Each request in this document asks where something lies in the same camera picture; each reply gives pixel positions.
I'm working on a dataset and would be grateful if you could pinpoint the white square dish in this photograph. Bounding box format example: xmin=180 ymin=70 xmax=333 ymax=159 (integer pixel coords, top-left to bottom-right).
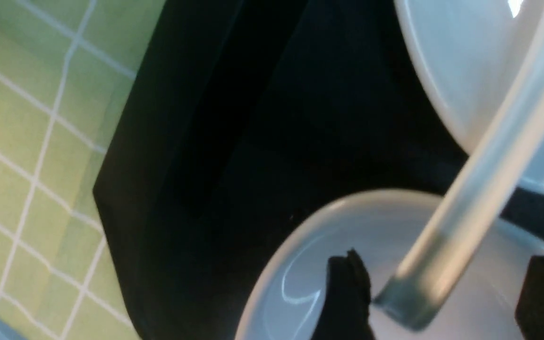
xmin=393 ymin=0 xmax=544 ymax=194
xmin=235 ymin=189 xmax=544 ymax=340

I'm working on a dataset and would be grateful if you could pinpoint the white soup spoon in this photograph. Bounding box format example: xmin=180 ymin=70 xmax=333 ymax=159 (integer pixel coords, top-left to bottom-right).
xmin=373 ymin=0 xmax=544 ymax=332

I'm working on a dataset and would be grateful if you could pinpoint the black serving tray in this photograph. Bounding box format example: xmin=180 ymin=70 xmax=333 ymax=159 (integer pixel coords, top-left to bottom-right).
xmin=93 ymin=0 xmax=544 ymax=340

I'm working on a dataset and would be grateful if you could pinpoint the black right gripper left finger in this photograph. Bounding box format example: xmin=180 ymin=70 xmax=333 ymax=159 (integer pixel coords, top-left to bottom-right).
xmin=311 ymin=249 xmax=375 ymax=340

